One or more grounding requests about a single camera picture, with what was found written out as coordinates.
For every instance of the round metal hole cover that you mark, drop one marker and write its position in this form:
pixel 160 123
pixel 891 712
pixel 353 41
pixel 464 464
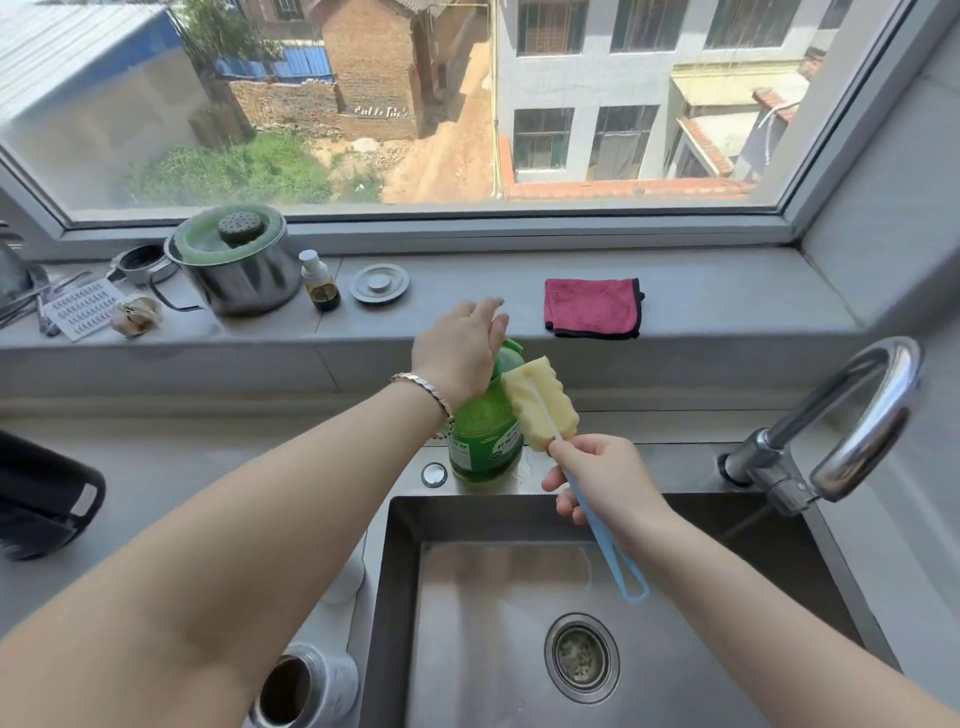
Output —
pixel 434 475

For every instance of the garlic bulb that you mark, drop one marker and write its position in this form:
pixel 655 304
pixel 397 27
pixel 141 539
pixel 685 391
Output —
pixel 136 316

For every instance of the steel pot with green lid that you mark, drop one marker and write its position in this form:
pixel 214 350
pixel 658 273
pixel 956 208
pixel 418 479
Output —
pixel 240 277

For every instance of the pink cloth black edge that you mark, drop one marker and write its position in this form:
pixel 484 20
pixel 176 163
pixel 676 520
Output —
pixel 592 306

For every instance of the grey window frame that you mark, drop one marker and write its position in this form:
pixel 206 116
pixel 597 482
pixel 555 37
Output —
pixel 450 229

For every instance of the person's right forearm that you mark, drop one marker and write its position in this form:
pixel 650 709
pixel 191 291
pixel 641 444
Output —
pixel 772 622

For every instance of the small metal strainer cup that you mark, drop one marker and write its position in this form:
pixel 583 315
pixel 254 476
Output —
pixel 142 262

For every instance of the person's right hand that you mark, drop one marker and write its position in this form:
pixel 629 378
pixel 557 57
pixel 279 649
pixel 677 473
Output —
pixel 611 484

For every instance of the person's left hand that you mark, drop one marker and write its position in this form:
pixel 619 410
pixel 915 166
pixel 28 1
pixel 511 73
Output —
pixel 454 349

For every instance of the stainless steel sink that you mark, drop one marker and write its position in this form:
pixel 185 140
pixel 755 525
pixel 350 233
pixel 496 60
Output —
pixel 480 622

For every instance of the person's left fingers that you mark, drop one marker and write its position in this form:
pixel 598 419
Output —
pixel 491 315

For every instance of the metal utensils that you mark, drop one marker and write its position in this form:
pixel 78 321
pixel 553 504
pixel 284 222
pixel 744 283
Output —
pixel 30 300

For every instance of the round sink drain strainer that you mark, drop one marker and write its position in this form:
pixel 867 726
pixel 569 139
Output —
pixel 582 658

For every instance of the green dish soap bottle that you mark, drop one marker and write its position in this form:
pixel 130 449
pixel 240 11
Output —
pixel 484 439

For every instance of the black appliance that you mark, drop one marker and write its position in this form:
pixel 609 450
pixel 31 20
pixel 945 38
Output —
pixel 41 495

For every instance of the person's left forearm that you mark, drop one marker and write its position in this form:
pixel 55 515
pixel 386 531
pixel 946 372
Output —
pixel 247 540

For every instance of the person's right thumb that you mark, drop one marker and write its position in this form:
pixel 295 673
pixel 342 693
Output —
pixel 574 447

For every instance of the round metal sink plug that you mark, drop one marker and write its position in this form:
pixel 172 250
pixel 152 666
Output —
pixel 379 284

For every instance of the chrome faucet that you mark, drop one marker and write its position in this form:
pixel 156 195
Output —
pixel 862 427

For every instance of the small dark liquid bottle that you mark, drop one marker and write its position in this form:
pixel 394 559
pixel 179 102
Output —
pixel 321 289

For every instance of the steel thermos cup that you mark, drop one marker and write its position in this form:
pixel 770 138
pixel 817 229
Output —
pixel 300 690

